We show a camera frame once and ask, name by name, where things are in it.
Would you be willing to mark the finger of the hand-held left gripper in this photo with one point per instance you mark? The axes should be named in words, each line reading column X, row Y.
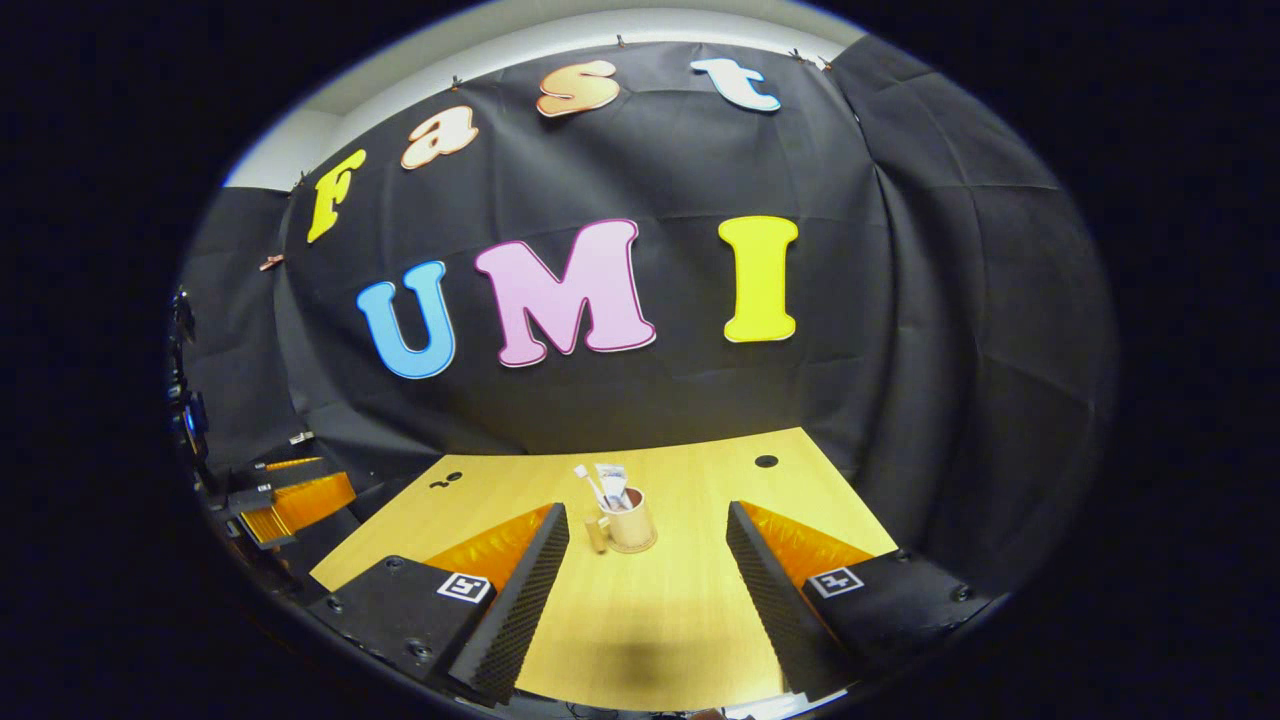
column 285, row 470
column 310, row 500

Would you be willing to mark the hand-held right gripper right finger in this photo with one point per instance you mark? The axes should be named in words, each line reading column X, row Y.
column 770, row 600

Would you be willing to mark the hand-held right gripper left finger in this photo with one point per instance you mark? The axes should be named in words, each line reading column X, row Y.
column 520, row 600

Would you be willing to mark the beige cup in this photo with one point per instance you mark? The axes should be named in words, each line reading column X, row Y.
column 632, row 525

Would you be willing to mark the white toothpaste tube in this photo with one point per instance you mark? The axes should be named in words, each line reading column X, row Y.
column 612, row 482

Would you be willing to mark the wooden desktop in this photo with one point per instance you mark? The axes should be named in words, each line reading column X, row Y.
column 660, row 590

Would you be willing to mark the copper cloth clip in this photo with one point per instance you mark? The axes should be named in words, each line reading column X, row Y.
column 270, row 263

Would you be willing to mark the black backdrop cloth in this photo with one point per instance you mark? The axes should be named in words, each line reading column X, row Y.
column 650, row 180

